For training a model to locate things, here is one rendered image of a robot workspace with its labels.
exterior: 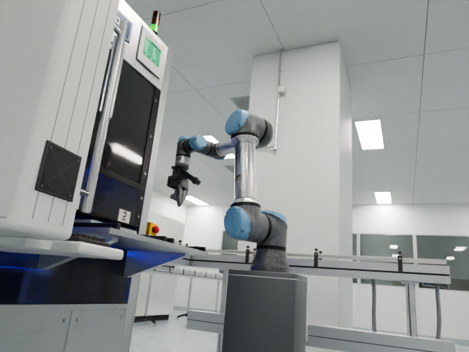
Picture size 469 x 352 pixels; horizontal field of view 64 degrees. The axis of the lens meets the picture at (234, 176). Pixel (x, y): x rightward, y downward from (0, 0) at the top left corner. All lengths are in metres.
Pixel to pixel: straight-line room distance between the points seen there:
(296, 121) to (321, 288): 1.43
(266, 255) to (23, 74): 0.97
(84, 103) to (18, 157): 0.22
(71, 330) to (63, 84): 1.12
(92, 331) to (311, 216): 1.89
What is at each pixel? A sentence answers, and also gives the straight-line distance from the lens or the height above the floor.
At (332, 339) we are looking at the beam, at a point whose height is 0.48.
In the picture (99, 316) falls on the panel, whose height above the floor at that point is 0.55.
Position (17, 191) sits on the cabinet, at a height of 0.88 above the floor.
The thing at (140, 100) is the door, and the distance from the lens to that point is 2.15.
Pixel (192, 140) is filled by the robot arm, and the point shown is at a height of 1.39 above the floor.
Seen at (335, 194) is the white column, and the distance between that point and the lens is 3.12.
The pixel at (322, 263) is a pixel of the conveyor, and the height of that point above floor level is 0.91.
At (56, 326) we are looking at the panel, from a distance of 1.76.
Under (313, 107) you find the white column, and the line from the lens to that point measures 3.43.
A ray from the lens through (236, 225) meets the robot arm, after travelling 1.35.
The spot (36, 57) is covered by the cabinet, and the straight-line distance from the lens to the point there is 1.03.
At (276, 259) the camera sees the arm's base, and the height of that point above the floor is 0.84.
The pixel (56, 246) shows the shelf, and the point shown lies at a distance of 1.07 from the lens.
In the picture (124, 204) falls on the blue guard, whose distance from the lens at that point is 1.97.
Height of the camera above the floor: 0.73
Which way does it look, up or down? 16 degrees up
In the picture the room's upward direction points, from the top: 5 degrees clockwise
